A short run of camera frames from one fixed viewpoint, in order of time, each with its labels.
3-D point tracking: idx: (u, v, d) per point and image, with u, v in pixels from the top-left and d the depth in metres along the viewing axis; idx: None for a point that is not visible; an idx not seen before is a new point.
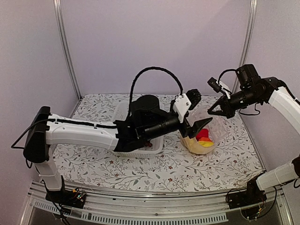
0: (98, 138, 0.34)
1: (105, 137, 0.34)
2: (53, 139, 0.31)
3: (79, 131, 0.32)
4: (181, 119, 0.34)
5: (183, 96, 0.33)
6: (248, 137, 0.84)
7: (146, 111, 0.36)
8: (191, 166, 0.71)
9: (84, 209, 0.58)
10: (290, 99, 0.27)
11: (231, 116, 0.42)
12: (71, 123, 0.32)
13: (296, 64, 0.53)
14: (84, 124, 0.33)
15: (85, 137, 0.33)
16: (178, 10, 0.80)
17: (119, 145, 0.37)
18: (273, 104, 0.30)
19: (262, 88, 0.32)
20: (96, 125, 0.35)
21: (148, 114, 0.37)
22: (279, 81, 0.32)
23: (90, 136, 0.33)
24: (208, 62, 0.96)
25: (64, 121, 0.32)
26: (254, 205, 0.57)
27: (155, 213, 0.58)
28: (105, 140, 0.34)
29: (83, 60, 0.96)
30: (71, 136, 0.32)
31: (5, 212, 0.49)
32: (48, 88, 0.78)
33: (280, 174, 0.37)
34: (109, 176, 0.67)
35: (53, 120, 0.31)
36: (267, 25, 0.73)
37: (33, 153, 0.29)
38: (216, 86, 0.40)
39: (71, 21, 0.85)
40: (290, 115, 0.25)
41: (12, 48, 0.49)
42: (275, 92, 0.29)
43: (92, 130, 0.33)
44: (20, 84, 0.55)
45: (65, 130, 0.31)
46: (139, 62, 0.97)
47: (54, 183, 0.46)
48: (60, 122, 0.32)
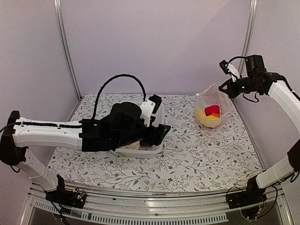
0: (63, 138, 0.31)
1: (69, 138, 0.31)
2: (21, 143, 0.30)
3: (45, 132, 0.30)
4: (148, 122, 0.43)
5: (147, 101, 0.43)
6: (248, 137, 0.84)
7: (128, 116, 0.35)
8: (191, 166, 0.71)
9: (84, 209, 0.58)
10: (287, 91, 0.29)
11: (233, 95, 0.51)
12: (35, 125, 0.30)
13: (296, 64, 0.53)
14: (48, 126, 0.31)
15: (50, 138, 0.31)
16: (178, 10, 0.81)
17: (85, 144, 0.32)
18: (271, 96, 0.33)
19: (261, 81, 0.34)
20: (60, 125, 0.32)
21: (128, 121, 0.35)
22: (281, 76, 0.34)
23: (55, 137, 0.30)
24: (208, 61, 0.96)
25: (30, 123, 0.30)
26: (255, 205, 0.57)
27: (155, 213, 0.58)
28: (71, 141, 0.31)
29: (83, 60, 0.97)
30: (37, 138, 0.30)
31: (5, 212, 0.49)
32: (48, 88, 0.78)
33: (277, 171, 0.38)
34: (109, 176, 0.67)
35: (19, 123, 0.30)
36: (266, 25, 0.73)
37: (5, 156, 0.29)
38: (224, 68, 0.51)
39: (71, 21, 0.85)
40: (288, 106, 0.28)
41: (12, 48, 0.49)
42: (274, 84, 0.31)
43: (55, 131, 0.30)
44: (20, 84, 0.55)
45: (29, 133, 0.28)
46: (139, 62, 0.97)
47: (49, 182, 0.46)
48: (25, 125, 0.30)
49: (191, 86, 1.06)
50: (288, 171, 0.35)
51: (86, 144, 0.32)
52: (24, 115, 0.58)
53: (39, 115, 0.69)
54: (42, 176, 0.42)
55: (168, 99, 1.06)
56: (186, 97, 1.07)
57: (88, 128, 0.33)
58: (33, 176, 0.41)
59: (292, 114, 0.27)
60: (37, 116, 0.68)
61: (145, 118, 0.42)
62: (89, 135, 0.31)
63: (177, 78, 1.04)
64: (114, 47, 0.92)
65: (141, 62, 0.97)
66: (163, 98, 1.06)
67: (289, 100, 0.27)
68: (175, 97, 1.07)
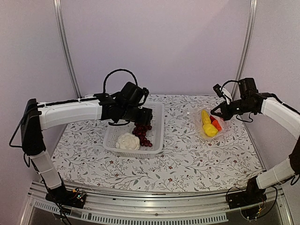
0: (86, 110, 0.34)
1: (92, 108, 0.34)
2: (48, 124, 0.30)
3: (69, 108, 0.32)
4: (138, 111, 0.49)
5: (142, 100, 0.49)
6: (248, 137, 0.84)
7: (138, 92, 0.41)
8: (191, 166, 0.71)
9: (84, 209, 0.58)
10: (278, 104, 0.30)
11: (228, 118, 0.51)
12: (58, 105, 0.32)
13: (296, 64, 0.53)
14: (70, 103, 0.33)
15: (73, 113, 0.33)
16: (178, 10, 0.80)
17: (104, 112, 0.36)
18: (265, 113, 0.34)
19: (253, 101, 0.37)
20: (80, 101, 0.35)
21: (138, 95, 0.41)
22: (271, 94, 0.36)
23: (78, 111, 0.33)
24: (208, 61, 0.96)
25: (52, 104, 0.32)
26: (255, 205, 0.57)
27: (155, 213, 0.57)
28: (93, 112, 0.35)
29: (83, 60, 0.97)
30: (61, 116, 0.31)
31: (5, 211, 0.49)
32: (48, 88, 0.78)
33: (278, 174, 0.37)
34: (109, 176, 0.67)
35: (42, 105, 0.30)
36: (266, 25, 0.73)
37: (31, 142, 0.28)
38: (219, 92, 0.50)
39: (71, 21, 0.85)
40: (283, 117, 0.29)
41: (12, 48, 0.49)
42: (265, 101, 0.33)
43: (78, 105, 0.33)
44: (20, 85, 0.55)
45: (55, 110, 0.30)
46: (139, 62, 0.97)
47: (55, 177, 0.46)
48: (47, 106, 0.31)
49: (191, 86, 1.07)
50: (288, 175, 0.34)
51: (104, 112, 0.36)
52: None
53: None
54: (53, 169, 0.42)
55: (168, 99, 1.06)
56: (186, 97, 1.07)
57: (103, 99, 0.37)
58: (44, 172, 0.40)
59: (288, 123, 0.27)
60: None
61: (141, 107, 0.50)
62: (107, 102, 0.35)
63: (177, 78, 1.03)
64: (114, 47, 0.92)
65: (141, 62, 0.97)
66: (163, 98, 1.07)
67: (282, 111, 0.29)
68: (175, 97, 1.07)
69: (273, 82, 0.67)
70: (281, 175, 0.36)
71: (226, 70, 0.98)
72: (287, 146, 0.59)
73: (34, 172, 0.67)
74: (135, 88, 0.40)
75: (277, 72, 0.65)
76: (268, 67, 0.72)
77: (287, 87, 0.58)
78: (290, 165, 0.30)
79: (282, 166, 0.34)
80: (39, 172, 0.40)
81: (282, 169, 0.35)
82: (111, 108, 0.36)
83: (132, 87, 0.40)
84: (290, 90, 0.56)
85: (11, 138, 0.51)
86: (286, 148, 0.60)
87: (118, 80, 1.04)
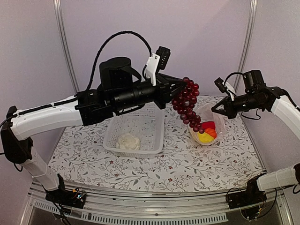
0: (61, 116, 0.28)
1: (66, 114, 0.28)
2: (26, 132, 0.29)
3: (38, 117, 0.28)
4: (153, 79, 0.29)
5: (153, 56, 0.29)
6: (248, 137, 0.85)
7: (118, 71, 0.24)
8: (191, 166, 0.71)
9: (84, 209, 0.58)
10: (293, 108, 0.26)
11: (232, 117, 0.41)
12: (31, 112, 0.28)
13: (296, 65, 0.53)
14: (41, 108, 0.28)
15: (50, 120, 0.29)
16: (178, 10, 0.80)
17: (85, 116, 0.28)
18: (275, 113, 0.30)
19: (264, 97, 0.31)
20: (55, 104, 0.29)
21: (121, 75, 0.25)
22: (282, 90, 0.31)
23: (51, 118, 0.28)
24: (208, 62, 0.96)
25: (26, 112, 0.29)
26: (254, 205, 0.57)
27: (155, 213, 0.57)
28: (71, 116, 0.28)
29: (84, 60, 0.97)
30: (37, 125, 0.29)
31: (5, 212, 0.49)
32: (48, 88, 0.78)
33: (281, 178, 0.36)
34: (109, 176, 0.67)
35: (15, 115, 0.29)
36: (267, 24, 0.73)
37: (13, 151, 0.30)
38: (221, 87, 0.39)
39: (71, 21, 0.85)
40: (296, 126, 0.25)
41: (11, 48, 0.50)
42: (277, 101, 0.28)
43: (50, 111, 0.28)
44: (20, 84, 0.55)
45: (26, 120, 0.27)
46: (139, 62, 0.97)
47: (51, 181, 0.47)
48: (21, 115, 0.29)
49: None
50: (291, 182, 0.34)
51: (85, 117, 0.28)
52: None
53: None
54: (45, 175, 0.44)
55: None
56: None
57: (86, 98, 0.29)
58: (37, 176, 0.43)
59: None
60: None
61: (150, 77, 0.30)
62: (86, 104, 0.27)
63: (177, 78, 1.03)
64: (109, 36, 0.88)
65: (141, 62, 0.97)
66: None
67: (296, 118, 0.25)
68: None
69: (272, 82, 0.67)
70: (283, 181, 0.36)
71: (226, 70, 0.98)
72: (291, 153, 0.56)
73: None
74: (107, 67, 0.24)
75: (276, 72, 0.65)
76: (267, 67, 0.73)
77: (287, 88, 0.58)
78: (296, 177, 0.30)
79: (288, 171, 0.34)
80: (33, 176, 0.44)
81: (285, 176, 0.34)
82: (93, 111, 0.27)
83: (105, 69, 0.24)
84: (289, 90, 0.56)
85: None
86: (289, 151, 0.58)
87: None
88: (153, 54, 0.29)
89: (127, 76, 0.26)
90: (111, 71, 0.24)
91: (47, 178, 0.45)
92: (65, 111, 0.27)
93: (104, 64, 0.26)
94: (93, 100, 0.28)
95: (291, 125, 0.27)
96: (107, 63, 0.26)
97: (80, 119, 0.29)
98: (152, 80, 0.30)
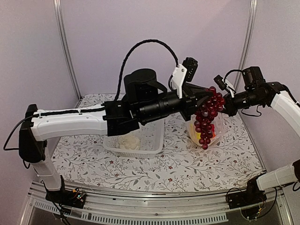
0: (86, 123, 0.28)
1: (92, 122, 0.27)
2: (44, 134, 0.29)
3: (62, 121, 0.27)
4: (179, 92, 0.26)
5: (179, 65, 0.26)
6: (248, 137, 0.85)
7: (143, 84, 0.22)
8: (191, 166, 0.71)
9: (84, 209, 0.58)
10: (291, 102, 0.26)
11: (233, 116, 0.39)
12: (54, 115, 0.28)
13: (296, 65, 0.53)
14: (67, 113, 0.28)
15: (73, 126, 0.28)
16: (178, 10, 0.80)
17: (111, 127, 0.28)
18: (274, 108, 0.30)
19: (264, 92, 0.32)
20: (81, 111, 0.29)
21: (146, 88, 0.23)
22: (282, 86, 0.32)
23: (76, 124, 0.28)
24: (208, 62, 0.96)
25: (48, 114, 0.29)
26: (254, 205, 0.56)
27: (155, 213, 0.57)
28: (96, 125, 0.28)
29: (83, 60, 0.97)
30: (58, 128, 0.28)
31: (5, 211, 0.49)
32: (48, 88, 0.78)
33: (280, 177, 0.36)
34: (109, 176, 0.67)
35: (37, 115, 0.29)
36: (266, 24, 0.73)
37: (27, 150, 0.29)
38: (221, 84, 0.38)
39: (71, 21, 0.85)
40: (293, 119, 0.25)
41: (12, 48, 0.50)
42: (277, 95, 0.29)
43: (76, 117, 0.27)
44: (20, 85, 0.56)
45: (48, 123, 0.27)
46: (138, 62, 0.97)
47: (55, 182, 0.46)
48: (44, 116, 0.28)
49: None
50: (291, 180, 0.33)
51: (111, 128, 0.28)
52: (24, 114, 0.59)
53: None
54: (51, 176, 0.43)
55: None
56: None
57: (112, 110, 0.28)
58: (43, 176, 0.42)
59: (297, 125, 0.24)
60: None
61: (176, 88, 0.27)
62: (112, 116, 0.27)
63: None
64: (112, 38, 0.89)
65: (141, 62, 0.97)
66: None
67: (294, 112, 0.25)
68: None
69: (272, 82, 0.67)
70: (283, 179, 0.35)
71: (226, 70, 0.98)
72: (291, 153, 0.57)
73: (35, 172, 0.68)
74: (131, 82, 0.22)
75: (276, 72, 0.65)
76: (267, 67, 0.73)
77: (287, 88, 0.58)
78: (296, 176, 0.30)
79: (287, 170, 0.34)
80: (38, 174, 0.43)
81: (285, 176, 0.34)
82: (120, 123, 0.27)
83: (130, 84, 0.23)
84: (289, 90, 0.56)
85: (11, 138, 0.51)
86: (289, 151, 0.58)
87: None
88: (180, 65, 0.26)
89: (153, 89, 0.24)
90: (136, 85, 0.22)
91: (51, 178, 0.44)
92: (92, 119, 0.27)
93: (128, 77, 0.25)
94: (119, 112, 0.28)
95: (289, 121, 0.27)
96: (131, 76, 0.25)
97: (105, 128, 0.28)
98: (178, 92, 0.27)
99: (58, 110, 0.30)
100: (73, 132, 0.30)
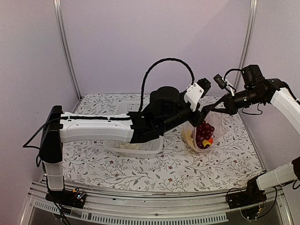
0: (114, 131, 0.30)
1: (119, 130, 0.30)
2: (69, 137, 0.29)
3: (92, 126, 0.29)
4: (193, 107, 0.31)
5: (195, 85, 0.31)
6: (248, 137, 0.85)
7: (169, 101, 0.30)
8: (191, 166, 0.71)
9: (84, 209, 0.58)
10: (291, 100, 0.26)
11: (233, 114, 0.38)
12: (84, 119, 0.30)
13: (296, 64, 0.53)
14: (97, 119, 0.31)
15: (101, 132, 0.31)
16: (178, 10, 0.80)
17: (135, 135, 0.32)
18: (274, 105, 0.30)
19: (264, 89, 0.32)
20: (110, 119, 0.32)
21: (170, 104, 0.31)
22: (282, 82, 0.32)
23: (104, 131, 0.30)
24: (208, 62, 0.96)
25: (77, 117, 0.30)
26: (255, 205, 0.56)
27: (155, 213, 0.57)
28: (122, 133, 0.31)
29: (83, 60, 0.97)
30: (86, 131, 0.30)
31: (5, 211, 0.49)
32: (48, 88, 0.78)
33: (280, 176, 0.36)
34: (109, 176, 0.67)
35: (66, 117, 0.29)
36: (266, 24, 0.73)
37: (50, 150, 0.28)
38: (221, 83, 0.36)
39: (71, 21, 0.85)
40: (292, 116, 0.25)
41: (12, 49, 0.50)
42: (277, 93, 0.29)
43: (106, 124, 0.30)
44: (20, 85, 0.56)
45: (79, 126, 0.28)
46: (138, 62, 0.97)
47: (58, 182, 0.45)
48: (73, 119, 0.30)
49: None
50: (291, 179, 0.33)
51: (135, 137, 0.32)
52: (24, 114, 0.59)
53: (39, 115, 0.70)
54: (58, 176, 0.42)
55: None
56: None
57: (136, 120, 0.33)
58: (52, 175, 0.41)
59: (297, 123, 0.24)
60: (36, 116, 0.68)
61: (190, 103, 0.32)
62: (139, 126, 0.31)
63: (176, 78, 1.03)
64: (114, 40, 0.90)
65: (141, 62, 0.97)
66: None
67: (294, 109, 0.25)
68: None
69: None
70: (282, 178, 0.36)
71: (226, 70, 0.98)
72: (291, 152, 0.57)
73: (35, 172, 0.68)
74: (159, 98, 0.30)
75: (276, 71, 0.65)
76: (267, 67, 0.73)
77: None
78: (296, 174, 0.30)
79: (287, 169, 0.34)
80: (45, 174, 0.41)
81: (285, 175, 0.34)
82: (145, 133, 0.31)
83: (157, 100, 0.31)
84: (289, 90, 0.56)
85: (11, 138, 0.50)
86: (289, 151, 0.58)
87: (128, 78, 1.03)
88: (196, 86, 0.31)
89: (175, 104, 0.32)
90: (162, 101, 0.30)
91: (55, 178, 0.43)
92: (120, 127, 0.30)
93: (155, 94, 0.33)
94: (143, 123, 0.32)
95: (289, 119, 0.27)
96: (158, 93, 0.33)
97: (130, 136, 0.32)
98: (191, 106, 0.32)
99: (86, 115, 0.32)
100: (95, 137, 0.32)
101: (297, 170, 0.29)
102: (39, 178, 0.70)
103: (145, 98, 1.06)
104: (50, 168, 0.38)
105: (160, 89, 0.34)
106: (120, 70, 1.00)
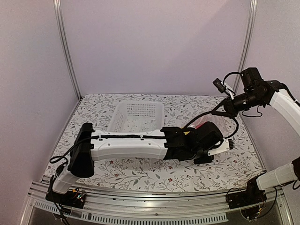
0: (147, 148, 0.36)
1: (153, 147, 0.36)
2: (101, 155, 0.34)
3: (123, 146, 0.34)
4: None
5: None
6: (248, 137, 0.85)
7: (218, 135, 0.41)
8: (191, 166, 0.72)
9: (84, 209, 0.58)
10: (290, 100, 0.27)
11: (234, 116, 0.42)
12: (115, 139, 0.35)
13: (296, 64, 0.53)
14: (130, 138, 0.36)
15: (133, 150, 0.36)
16: (178, 10, 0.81)
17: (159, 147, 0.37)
18: (273, 106, 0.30)
19: (263, 91, 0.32)
20: (143, 137, 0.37)
21: (215, 137, 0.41)
22: (281, 84, 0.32)
23: (137, 148, 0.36)
24: (208, 62, 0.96)
25: (108, 136, 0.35)
26: (255, 205, 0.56)
27: (155, 213, 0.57)
28: (154, 149, 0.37)
29: (83, 60, 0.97)
30: (117, 150, 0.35)
31: (5, 212, 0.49)
32: (48, 88, 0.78)
33: (280, 176, 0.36)
34: (109, 176, 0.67)
35: (97, 137, 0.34)
36: (266, 24, 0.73)
37: (81, 167, 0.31)
38: (220, 87, 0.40)
39: (71, 21, 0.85)
40: (291, 117, 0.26)
41: (12, 48, 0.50)
42: (276, 94, 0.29)
43: (140, 142, 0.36)
44: (20, 84, 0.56)
45: (110, 146, 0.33)
46: (138, 62, 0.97)
47: (62, 187, 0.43)
48: (105, 139, 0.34)
49: (191, 86, 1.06)
50: (291, 179, 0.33)
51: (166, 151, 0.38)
52: (24, 114, 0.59)
53: (39, 115, 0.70)
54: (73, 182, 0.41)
55: (168, 99, 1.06)
56: (186, 97, 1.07)
57: (174, 136, 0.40)
58: (66, 180, 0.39)
59: (296, 123, 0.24)
60: (37, 116, 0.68)
61: None
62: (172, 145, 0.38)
63: (176, 78, 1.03)
64: (114, 39, 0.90)
65: (140, 61, 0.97)
66: (163, 98, 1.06)
67: (293, 110, 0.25)
68: (175, 97, 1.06)
69: None
70: (282, 178, 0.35)
71: (226, 70, 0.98)
72: (291, 152, 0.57)
73: (35, 172, 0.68)
74: (213, 130, 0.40)
75: (276, 71, 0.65)
76: (267, 66, 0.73)
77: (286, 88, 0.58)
78: (296, 174, 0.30)
79: (286, 170, 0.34)
80: (59, 178, 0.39)
81: (285, 174, 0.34)
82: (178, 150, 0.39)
83: (211, 131, 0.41)
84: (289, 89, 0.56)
85: (11, 138, 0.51)
86: (288, 151, 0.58)
87: (128, 78, 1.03)
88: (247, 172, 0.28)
89: (215, 138, 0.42)
90: (214, 133, 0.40)
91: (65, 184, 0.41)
92: (153, 145, 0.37)
93: (210, 125, 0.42)
94: (181, 141, 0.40)
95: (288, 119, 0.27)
96: (210, 126, 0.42)
97: (162, 154, 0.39)
98: None
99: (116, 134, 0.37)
100: (126, 154, 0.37)
101: (297, 171, 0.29)
102: (39, 178, 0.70)
103: (145, 98, 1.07)
104: (65, 176, 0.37)
105: (209, 122, 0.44)
106: (119, 70, 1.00)
